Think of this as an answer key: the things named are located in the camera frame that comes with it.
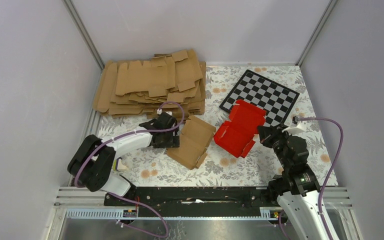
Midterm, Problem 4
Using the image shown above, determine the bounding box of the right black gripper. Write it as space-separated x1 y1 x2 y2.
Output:
256 123 293 169

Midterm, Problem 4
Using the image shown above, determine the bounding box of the single brown cardboard blank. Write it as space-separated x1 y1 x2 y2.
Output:
166 115 216 170

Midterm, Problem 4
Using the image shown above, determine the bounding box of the red paper box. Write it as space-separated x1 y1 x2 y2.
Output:
213 99 267 158

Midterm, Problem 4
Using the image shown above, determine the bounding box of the stack of brown cardboard blanks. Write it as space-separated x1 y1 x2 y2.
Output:
92 48 206 119

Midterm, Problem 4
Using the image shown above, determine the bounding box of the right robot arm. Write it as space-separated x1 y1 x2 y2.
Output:
257 123 339 240

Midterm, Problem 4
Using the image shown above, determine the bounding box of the black white checkerboard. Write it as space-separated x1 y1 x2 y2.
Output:
219 69 300 127

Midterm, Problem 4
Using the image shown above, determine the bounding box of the floral patterned mat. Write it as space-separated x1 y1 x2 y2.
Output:
94 65 339 188

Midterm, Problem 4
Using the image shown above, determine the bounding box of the small yellow white object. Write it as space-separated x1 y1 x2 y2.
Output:
112 157 129 172

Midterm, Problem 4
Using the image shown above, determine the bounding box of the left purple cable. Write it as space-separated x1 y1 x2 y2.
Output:
74 100 186 239

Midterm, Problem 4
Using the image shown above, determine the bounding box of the purple cable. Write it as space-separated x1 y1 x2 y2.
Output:
278 115 345 240
74 100 186 239

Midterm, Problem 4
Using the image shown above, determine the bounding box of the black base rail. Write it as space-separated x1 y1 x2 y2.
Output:
103 186 283 219

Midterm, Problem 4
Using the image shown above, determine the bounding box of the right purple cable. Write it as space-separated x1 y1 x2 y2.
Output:
278 115 345 240

